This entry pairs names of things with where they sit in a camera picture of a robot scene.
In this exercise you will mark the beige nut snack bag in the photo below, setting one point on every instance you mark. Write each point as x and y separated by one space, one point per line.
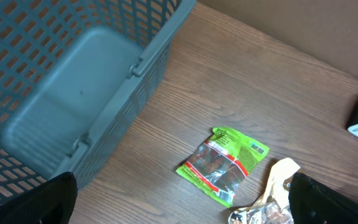
273 206

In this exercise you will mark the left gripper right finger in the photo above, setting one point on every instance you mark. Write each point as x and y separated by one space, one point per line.
313 202

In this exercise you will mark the green snack bag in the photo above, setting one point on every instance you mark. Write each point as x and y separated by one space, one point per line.
222 162

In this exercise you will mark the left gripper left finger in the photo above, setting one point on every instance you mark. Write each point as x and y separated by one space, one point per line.
52 202

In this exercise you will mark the grey plastic shopping basket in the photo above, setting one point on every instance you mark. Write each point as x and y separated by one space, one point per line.
74 74

